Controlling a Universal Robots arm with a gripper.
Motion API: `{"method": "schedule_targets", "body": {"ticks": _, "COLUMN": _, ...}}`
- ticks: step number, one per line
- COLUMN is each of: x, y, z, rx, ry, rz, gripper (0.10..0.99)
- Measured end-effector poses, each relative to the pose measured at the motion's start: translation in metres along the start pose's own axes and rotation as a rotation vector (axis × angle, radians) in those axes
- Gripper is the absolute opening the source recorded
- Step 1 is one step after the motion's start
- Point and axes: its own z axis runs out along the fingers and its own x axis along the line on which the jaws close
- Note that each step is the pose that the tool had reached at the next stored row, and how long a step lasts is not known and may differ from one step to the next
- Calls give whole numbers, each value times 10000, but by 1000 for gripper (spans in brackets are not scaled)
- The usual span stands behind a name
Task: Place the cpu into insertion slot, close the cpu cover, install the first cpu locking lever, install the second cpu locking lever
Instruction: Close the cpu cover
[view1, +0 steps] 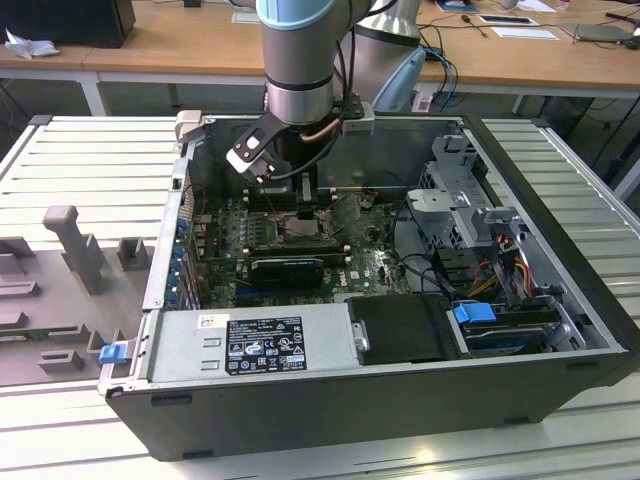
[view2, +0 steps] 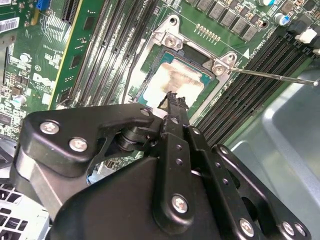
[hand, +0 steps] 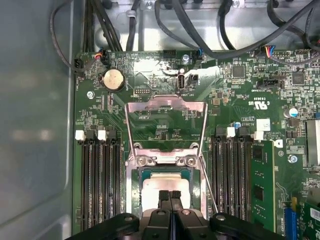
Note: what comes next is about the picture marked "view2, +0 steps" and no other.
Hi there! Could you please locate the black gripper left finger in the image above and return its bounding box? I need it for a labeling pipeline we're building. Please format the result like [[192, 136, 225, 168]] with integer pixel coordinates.
[[14, 91, 199, 227]]

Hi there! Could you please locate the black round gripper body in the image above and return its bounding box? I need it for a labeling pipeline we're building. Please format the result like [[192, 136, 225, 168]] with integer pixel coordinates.
[[48, 154, 237, 240]]

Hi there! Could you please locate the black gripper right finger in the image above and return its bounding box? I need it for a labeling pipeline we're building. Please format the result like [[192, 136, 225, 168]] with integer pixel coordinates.
[[177, 96, 313, 240]]

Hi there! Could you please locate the CPU with silver lid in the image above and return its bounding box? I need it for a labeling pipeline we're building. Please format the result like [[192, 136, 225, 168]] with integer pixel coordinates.
[[128, 51, 217, 120]]

